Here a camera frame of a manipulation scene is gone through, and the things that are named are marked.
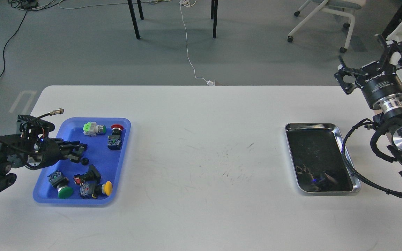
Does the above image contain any yellow mushroom push button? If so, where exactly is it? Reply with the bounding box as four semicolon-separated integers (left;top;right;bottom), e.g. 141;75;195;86
79;181;113;199

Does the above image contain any black table leg left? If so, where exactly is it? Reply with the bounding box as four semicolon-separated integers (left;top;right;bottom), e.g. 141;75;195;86
127;0;144;40

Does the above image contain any green white push button switch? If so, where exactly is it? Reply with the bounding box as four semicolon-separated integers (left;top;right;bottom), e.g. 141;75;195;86
82;121;106;137

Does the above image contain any silver metal tray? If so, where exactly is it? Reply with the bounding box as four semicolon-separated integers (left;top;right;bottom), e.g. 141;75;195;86
284;123;362;196

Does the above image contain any green mushroom push button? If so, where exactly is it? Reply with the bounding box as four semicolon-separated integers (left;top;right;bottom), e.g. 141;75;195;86
47;170;73;199

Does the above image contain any small black gear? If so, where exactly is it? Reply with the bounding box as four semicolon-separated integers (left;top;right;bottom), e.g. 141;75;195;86
80;158;89;166

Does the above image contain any black selector switch red tip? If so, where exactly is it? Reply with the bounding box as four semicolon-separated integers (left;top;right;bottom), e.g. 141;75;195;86
73;164;102;186

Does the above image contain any black table leg right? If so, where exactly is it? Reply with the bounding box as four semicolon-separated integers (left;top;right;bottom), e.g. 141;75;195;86
210;0;218;39

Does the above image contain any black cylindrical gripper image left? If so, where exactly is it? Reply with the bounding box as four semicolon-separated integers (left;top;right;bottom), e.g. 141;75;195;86
35;138;86;170

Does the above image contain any blue plastic tray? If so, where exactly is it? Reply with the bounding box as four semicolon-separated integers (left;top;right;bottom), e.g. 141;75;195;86
32;117;131;206

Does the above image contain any black robot arm image left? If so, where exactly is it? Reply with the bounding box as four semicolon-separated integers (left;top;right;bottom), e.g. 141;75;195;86
0;114;88;192

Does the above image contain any red emergency stop button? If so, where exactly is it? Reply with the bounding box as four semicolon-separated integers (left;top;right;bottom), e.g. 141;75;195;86
107;124;124;151

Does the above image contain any black table leg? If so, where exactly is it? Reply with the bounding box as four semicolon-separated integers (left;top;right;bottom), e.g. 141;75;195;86
210;0;218;39
127;0;144;40

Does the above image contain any white office chair base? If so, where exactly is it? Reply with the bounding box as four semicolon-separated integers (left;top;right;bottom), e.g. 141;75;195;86
286;0;367;53

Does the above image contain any white cable on floor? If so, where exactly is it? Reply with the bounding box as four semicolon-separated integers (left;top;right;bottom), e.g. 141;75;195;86
179;0;216;86

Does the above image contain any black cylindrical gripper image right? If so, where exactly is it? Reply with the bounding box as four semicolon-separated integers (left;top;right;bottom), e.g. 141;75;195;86
334;34;402;110

